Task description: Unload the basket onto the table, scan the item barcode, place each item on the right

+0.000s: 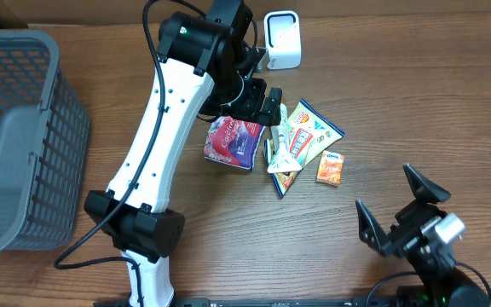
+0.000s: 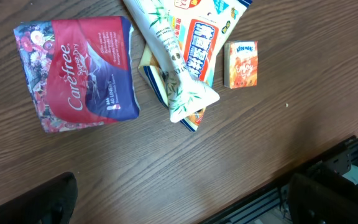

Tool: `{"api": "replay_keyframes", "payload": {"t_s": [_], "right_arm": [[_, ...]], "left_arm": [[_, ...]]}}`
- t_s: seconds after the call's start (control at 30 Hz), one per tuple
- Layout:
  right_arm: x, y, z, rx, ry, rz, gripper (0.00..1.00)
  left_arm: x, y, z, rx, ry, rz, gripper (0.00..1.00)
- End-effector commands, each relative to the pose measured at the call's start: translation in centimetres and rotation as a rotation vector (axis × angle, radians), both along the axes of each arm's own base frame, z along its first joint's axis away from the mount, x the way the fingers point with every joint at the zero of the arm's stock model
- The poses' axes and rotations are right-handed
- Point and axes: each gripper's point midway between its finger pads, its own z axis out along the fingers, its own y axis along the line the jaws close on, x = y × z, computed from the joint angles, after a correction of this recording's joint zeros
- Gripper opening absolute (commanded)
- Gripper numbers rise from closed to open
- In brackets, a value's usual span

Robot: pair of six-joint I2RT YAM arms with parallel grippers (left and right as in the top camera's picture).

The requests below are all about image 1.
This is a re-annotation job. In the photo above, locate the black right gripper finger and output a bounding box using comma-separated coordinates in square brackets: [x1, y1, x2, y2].
[355, 199, 389, 256]
[402, 164, 451, 203]

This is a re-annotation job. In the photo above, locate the pink purple sanitary pad pack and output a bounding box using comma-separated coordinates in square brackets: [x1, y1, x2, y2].
[204, 116, 265, 171]

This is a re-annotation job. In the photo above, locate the yellow blue snack bag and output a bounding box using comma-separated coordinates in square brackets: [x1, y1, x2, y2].
[263, 99, 345, 198]

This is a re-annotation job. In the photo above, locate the orange red wipes pack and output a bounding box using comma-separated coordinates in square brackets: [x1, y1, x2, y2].
[316, 150, 344, 187]

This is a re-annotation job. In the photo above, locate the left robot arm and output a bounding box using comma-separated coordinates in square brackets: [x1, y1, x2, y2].
[84, 1, 282, 306]

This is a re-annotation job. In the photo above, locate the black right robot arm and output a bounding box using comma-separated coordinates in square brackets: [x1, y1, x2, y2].
[355, 164, 491, 307]

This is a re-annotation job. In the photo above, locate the white barcode scanner stand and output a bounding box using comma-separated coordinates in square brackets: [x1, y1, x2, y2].
[263, 10, 302, 70]

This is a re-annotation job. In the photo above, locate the grey plastic mesh basket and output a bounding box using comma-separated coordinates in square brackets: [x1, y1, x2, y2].
[0, 30, 90, 252]

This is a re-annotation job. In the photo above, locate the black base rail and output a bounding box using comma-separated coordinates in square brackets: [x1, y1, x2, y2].
[94, 292, 475, 307]

